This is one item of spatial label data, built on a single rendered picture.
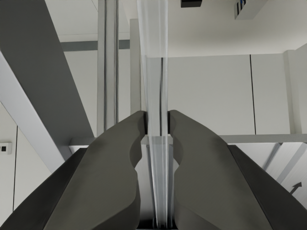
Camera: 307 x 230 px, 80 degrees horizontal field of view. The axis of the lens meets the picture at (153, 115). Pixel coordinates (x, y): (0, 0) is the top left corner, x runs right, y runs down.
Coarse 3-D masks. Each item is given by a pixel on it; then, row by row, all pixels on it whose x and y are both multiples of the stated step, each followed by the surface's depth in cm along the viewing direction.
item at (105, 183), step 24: (144, 120) 11; (96, 144) 9; (120, 144) 9; (96, 168) 7; (120, 168) 7; (72, 192) 7; (96, 192) 6; (120, 192) 6; (72, 216) 6; (96, 216) 6; (120, 216) 6
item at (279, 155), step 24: (72, 144) 16; (144, 144) 16; (168, 144) 16; (240, 144) 16; (264, 144) 15; (288, 144) 15; (144, 168) 18; (168, 168) 18; (264, 168) 18; (288, 168) 17; (144, 192) 21; (168, 192) 21; (144, 216) 25; (168, 216) 25
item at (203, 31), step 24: (168, 0) 49; (216, 0) 50; (288, 0) 50; (168, 24) 60; (192, 24) 60; (216, 24) 61; (240, 24) 61; (264, 24) 61; (288, 24) 61; (168, 48) 78; (192, 48) 78; (216, 48) 79; (240, 48) 79; (264, 48) 79; (288, 48) 80
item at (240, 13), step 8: (184, 0) 41; (192, 0) 41; (200, 0) 41; (240, 0) 46; (248, 0) 43; (256, 0) 44; (264, 0) 44; (240, 8) 47; (248, 8) 46; (256, 8) 46; (240, 16) 50; (248, 16) 50
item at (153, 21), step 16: (144, 0) 8; (160, 0) 8; (144, 16) 8; (160, 16) 8; (144, 32) 9; (160, 32) 9; (144, 48) 9; (160, 48) 9; (144, 64) 10; (160, 64) 10; (144, 80) 10; (160, 80) 10; (160, 96) 11; (160, 112) 12; (160, 128) 13; (160, 144) 14; (160, 160) 15; (160, 176) 17; (160, 192) 19; (160, 208) 21; (160, 224) 24
